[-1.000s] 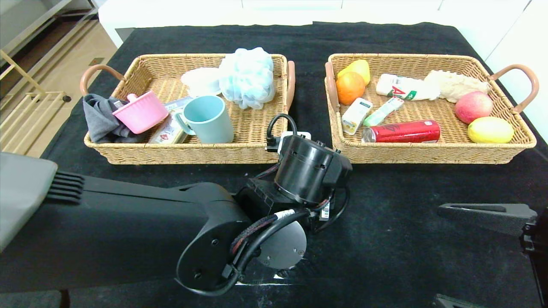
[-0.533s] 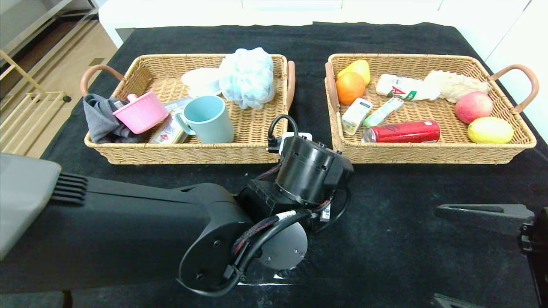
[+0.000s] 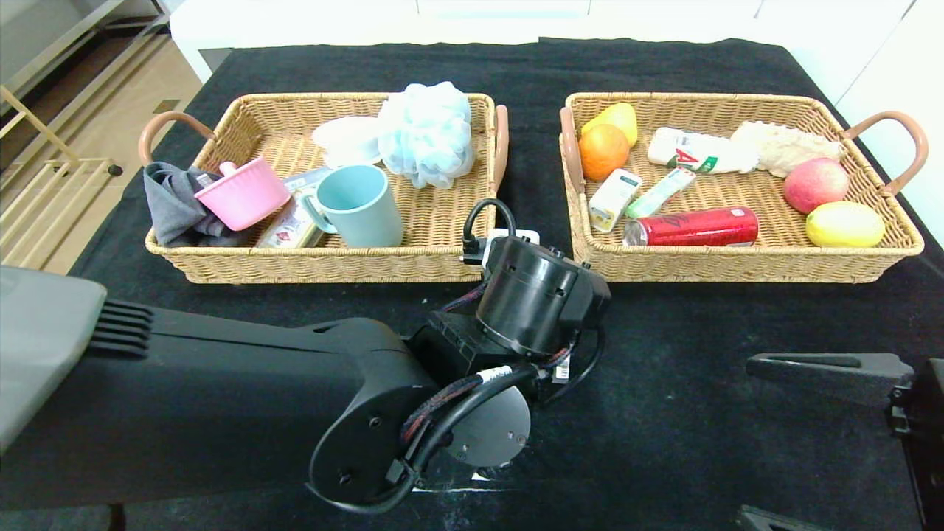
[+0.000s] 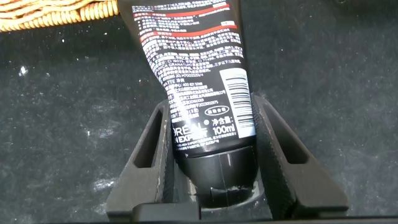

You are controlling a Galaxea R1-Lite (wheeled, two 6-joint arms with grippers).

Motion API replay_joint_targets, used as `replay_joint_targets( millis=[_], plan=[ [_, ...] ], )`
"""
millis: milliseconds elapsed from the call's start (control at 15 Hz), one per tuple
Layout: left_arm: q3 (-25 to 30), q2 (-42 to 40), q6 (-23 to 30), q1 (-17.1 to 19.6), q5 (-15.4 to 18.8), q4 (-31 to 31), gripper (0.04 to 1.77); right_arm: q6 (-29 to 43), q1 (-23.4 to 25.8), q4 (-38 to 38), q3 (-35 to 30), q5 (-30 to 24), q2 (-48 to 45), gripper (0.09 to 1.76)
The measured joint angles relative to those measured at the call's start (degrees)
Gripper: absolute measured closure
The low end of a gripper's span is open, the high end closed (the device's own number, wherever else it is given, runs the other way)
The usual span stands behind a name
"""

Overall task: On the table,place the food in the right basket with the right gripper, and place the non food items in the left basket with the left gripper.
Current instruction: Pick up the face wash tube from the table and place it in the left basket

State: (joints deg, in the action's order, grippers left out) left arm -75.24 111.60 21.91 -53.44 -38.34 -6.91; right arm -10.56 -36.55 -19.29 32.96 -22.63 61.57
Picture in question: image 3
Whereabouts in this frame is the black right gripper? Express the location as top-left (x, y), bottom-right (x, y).
top-left (736, 352), bottom-right (944, 531)

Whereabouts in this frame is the red soda can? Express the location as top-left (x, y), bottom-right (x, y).
top-left (623, 206), bottom-right (760, 248)

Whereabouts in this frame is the red Hi-Chew candy pack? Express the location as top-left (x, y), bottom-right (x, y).
top-left (625, 167), bottom-right (697, 220)

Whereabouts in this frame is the small white juice carton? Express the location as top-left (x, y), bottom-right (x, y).
top-left (588, 168), bottom-right (643, 234)

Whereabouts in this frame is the white round plate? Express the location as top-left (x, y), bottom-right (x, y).
top-left (310, 116), bottom-right (385, 170)

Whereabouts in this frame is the pink saucepan with handle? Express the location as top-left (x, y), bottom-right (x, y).
top-left (193, 156), bottom-right (292, 232)

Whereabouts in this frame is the wicker basket holding food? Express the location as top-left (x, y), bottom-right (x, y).
top-left (559, 91), bottom-right (929, 283)

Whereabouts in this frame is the wicker basket holding household items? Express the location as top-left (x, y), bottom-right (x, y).
top-left (138, 91), bottom-right (510, 285)

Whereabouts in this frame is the black tablecloth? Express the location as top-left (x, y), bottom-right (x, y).
top-left (0, 38), bottom-right (944, 531)

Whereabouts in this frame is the yellow lemon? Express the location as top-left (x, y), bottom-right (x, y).
top-left (805, 201), bottom-right (885, 249)

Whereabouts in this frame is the red apple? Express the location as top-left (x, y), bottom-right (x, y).
top-left (782, 156), bottom-right (850, 215)

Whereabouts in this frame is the white yogurt drink bottle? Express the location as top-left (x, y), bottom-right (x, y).
top-left (647, 127), bottom-right (759, 175)

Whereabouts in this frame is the orange fruit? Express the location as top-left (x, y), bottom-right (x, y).
top-left (578, 122), bottom-right (631, 181)

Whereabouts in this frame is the yellow mango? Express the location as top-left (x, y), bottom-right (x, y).
top-left (581, 102), bottom-right (639, 148)

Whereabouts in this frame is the light blue bath loofah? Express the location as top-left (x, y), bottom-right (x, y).
top-left (377, 81), bottom-right (477, 190)

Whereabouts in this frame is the teal ceramic mug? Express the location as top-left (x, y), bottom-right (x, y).
top-left (301, 164), bottom-right (404, 249)

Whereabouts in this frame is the yellowish printed soap box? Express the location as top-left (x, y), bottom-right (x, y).
top-left (254, 193), bottom-right (326, 249)

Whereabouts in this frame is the grey crumpled cloth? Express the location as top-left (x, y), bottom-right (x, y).
top-left (143, 162), bottom-right (246, 248)

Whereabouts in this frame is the white bench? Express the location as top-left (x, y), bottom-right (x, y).
top-left (170, 0), bottom-right (790, 83)

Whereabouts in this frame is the wooden rack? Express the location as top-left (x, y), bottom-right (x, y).
top-left (0, 85), bottom-right (125, 270)

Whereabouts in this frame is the low wooden shelf unit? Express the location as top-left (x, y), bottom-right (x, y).
top-left (0, 0), bottom-right (172, 97)

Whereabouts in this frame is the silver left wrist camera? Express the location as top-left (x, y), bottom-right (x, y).
top-left (482, 228), bottom-right (541, 268)

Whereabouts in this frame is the black left camera cable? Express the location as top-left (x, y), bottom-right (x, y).
top-left (462, 198), bottom-right (518, 266)

